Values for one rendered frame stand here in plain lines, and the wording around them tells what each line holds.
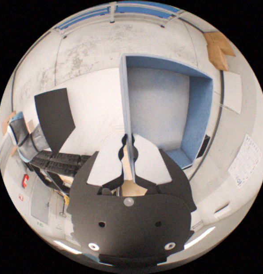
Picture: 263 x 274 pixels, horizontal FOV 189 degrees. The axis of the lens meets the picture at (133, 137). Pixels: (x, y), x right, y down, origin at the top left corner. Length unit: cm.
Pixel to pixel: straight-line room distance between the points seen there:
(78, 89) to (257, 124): 291
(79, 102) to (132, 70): 47
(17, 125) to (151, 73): 52
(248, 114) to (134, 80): 256
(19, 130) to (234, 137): 312
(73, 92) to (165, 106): 52
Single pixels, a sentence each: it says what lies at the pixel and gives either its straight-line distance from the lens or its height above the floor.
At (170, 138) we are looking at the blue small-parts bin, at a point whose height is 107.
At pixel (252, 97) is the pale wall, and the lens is 265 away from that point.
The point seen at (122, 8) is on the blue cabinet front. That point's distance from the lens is 156.
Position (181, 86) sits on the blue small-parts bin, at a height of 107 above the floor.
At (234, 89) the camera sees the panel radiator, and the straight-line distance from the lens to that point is 262.
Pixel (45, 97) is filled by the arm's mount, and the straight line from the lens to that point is 45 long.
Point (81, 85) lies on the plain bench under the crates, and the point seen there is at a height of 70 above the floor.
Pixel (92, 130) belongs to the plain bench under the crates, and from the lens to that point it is 62.
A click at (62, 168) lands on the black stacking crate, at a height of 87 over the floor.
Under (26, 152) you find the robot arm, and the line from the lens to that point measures 53.
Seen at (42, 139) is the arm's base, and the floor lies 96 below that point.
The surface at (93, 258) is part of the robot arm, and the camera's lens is 28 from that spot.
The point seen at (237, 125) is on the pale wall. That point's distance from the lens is 265.
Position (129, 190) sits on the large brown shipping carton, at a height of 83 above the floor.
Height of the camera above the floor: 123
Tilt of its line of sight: 57 degrees down
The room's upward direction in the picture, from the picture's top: 162 degrees clockwise
